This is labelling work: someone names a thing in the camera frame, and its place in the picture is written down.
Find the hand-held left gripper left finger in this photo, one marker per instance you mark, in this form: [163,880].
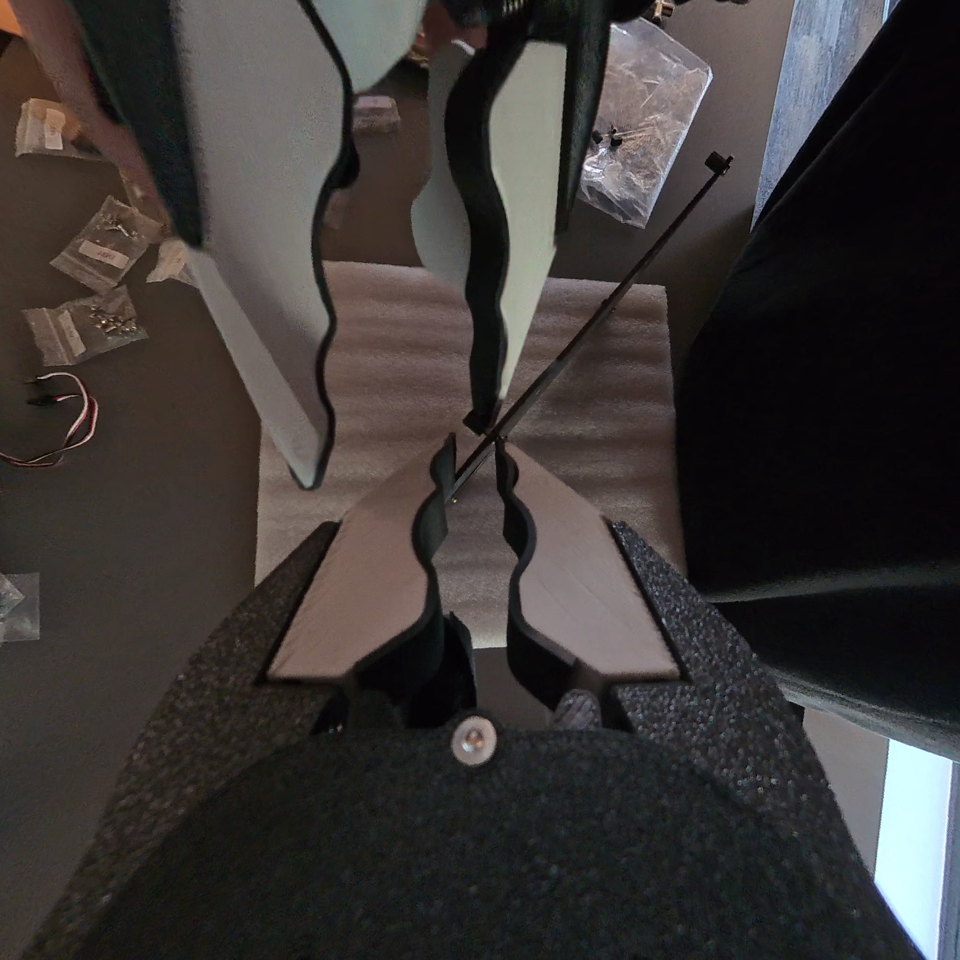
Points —
[352,600]

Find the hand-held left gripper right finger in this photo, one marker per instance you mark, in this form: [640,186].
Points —
[592,600]

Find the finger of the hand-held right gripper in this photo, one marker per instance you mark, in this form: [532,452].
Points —
[532,187]
[255,187]

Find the black metal chassis plate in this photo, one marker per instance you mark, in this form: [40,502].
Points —
[600,307]

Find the large clear plastic bag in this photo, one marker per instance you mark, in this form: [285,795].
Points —
[660,90]

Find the person's right hand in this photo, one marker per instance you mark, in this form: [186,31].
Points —
[64,60]

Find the white foam sheet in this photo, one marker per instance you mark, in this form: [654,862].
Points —
[405,337]

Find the scattered small screw bags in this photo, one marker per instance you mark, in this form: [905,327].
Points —
[82,330]

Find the window with grey frame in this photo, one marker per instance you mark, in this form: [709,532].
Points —
[915,825]

